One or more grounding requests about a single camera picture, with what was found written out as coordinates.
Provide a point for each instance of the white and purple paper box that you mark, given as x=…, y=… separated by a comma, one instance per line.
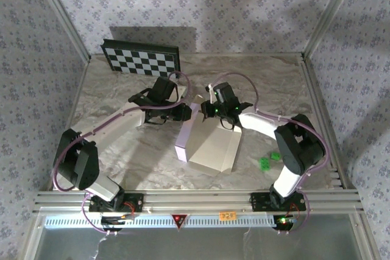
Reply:
x=213, y=147

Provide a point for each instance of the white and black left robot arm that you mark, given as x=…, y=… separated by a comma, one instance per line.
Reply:
x=79, y=162

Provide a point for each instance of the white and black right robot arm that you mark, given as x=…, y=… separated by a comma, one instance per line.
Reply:
x=298, y=147

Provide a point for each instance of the black and white checkerboard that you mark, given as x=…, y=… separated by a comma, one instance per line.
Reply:
x=122, y=59

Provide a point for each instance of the green block with holes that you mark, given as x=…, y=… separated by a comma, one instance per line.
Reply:
x=264, y=163

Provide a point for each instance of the small green block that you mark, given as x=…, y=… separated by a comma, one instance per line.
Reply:
x=275, y=156

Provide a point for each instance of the orange label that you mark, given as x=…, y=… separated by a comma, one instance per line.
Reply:
x=228, y=215

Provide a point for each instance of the red triangle sticker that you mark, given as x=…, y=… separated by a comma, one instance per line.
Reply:
x=179, y=219

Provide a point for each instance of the black left controller board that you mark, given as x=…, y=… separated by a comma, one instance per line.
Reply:
x=112, y=219

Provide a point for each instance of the black controller board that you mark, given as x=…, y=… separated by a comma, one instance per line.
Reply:
x=285, y=223
x=112, y=219

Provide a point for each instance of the black right controller board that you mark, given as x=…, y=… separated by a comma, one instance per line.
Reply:
x=285, y=223

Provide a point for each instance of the grey metal panel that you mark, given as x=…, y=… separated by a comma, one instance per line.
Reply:
x=198, y=244

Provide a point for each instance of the thin aluminium side rail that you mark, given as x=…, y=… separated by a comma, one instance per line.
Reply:
x=78, y=89

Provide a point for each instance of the wide aluminium side rail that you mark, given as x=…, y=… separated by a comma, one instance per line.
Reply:
x=315, y=89

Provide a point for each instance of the aluminium cross rail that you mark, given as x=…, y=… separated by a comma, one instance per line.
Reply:
x=198, y=200

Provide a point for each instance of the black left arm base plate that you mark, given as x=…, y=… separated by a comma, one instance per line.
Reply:
x=137, y=205

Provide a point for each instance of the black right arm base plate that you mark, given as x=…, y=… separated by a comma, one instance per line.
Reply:
x=259, y=203

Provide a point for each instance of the aluminium frame post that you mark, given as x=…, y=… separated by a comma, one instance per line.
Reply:
x=329, y=10
x=65, y=18

